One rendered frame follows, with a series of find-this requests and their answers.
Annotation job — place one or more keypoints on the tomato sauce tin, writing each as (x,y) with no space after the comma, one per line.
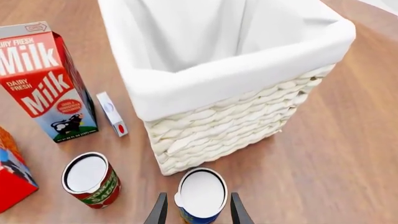
(90,179)

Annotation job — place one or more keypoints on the blue alphabet soup tin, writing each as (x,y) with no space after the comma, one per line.
(202,196)

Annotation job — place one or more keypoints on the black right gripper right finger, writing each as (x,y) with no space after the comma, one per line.
(239,211)

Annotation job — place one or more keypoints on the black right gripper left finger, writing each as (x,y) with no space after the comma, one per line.
(158,210)

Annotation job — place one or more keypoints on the red orange printed box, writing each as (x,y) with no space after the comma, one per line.
(14,172)

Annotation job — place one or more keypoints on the small white printed box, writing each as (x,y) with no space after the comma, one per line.
(112,114)

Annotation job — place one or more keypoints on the white woven lined basket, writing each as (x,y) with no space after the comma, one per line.
(230,86)

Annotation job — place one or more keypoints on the red white milk carton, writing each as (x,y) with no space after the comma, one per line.
(46,86)

